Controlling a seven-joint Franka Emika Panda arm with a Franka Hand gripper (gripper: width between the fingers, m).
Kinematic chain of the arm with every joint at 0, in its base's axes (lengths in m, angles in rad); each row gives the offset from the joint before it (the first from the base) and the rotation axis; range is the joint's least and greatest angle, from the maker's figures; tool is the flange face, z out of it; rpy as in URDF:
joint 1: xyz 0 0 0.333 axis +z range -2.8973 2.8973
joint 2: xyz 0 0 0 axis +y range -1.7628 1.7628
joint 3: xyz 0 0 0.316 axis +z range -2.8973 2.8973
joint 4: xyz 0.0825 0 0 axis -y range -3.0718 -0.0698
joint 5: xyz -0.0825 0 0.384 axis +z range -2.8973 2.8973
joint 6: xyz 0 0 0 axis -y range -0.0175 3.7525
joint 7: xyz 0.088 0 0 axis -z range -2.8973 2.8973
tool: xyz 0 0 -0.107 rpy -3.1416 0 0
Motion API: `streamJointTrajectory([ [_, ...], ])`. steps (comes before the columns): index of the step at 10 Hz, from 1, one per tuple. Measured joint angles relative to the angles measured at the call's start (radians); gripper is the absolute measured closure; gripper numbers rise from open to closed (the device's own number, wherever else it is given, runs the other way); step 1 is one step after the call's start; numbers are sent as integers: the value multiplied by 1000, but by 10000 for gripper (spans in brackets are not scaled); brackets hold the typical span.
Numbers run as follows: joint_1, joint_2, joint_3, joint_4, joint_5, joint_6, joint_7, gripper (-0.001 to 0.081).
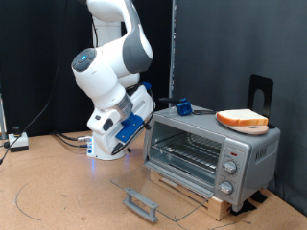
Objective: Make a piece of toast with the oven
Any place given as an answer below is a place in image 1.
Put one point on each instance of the black metal bookend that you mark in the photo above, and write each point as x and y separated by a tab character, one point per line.
270	92

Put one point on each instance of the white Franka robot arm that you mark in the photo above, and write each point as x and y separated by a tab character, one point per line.
102	76

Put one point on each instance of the black curtain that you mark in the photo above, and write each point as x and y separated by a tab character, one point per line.
32	48

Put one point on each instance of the white power box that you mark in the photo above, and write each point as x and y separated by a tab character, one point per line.
18	140

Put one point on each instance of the silver oven temperature knob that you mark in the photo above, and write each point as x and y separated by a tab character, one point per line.
230	166

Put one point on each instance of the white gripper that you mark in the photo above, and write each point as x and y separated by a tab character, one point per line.
144	102

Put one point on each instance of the metal stand leg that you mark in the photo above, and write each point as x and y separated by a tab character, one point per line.
2	118

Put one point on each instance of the round wooden board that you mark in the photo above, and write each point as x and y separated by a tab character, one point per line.
252	130

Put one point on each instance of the grey curtain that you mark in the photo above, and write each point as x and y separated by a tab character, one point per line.
240	38

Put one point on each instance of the slatted wooden base block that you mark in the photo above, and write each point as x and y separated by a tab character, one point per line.
220	207

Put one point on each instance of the white bread slice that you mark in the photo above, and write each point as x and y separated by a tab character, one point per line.
240	115

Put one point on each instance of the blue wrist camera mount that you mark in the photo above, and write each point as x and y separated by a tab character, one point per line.
129	127

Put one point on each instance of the silver oven timer knob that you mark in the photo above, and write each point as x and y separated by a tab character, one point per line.
225	187

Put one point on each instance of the silver toaster oven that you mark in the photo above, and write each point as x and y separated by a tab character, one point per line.
255	150

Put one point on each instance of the black tape strip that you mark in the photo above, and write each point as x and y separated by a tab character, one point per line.
259	197
243	207

